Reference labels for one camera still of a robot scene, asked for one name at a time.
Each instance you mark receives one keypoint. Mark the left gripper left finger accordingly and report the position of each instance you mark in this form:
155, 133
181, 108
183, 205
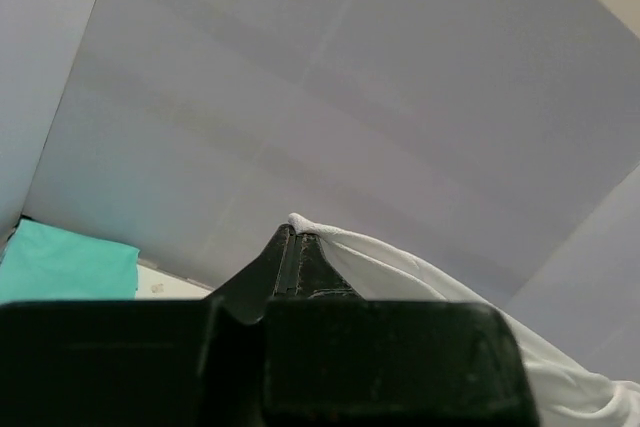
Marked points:
141, 362

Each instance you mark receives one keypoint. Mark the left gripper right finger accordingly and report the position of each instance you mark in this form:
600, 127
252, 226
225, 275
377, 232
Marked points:
333, 358

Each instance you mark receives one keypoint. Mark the folded green t shirt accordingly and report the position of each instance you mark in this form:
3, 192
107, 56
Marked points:
41, 262

